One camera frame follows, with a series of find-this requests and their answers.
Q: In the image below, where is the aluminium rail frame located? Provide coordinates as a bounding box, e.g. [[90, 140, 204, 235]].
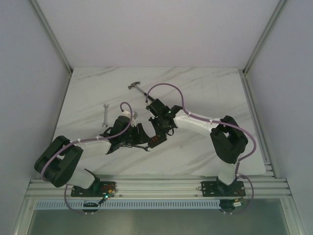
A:
[[25, 175, 292, 199]]

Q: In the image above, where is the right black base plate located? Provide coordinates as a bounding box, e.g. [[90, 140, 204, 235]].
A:
[[200, 179, 246, 197]]

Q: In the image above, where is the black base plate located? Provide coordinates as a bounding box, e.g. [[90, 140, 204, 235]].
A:
[[200, 179, 246, 197], [71, 181, 116, 197]]

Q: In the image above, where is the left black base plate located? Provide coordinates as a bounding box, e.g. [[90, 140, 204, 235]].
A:
[[71, 181, 116, 197]]

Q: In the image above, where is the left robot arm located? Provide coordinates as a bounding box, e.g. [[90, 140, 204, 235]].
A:
[[34, 116, 150, 197]]

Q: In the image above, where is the claw hammer black handle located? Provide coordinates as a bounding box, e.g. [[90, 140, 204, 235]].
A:
[[128, 81, 155, 102]]

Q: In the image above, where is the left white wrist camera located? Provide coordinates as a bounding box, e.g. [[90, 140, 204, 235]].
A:
[[122, 110, 138, 127]]

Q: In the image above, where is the large silver open-end wrench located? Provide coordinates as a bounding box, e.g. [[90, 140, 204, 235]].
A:
[[122, 144, 150, 152]]

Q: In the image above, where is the slotted cable duct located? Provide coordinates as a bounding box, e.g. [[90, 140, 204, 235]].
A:
[[34, 199, 221, 210]]

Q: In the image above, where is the black fuse box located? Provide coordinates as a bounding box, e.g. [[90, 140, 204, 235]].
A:
[[148, 134, 167, 148]]

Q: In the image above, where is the small silver wrench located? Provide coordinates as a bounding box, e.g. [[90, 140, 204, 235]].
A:
[[102, 103, 109, 127]]

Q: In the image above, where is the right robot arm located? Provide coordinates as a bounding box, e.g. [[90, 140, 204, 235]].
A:
[[146, 96, 248, 196]]

